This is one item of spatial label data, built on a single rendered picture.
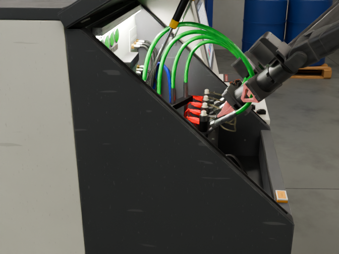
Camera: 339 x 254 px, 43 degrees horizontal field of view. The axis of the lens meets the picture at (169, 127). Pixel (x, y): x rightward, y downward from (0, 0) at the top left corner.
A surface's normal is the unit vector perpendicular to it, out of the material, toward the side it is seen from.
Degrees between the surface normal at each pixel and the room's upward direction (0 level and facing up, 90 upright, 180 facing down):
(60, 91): 90
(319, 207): 0
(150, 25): 90
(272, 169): 0
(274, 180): 0
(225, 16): 90
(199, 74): 90
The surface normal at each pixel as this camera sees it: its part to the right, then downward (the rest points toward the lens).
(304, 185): 0.00, -0.93
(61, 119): -0.12, 0.37
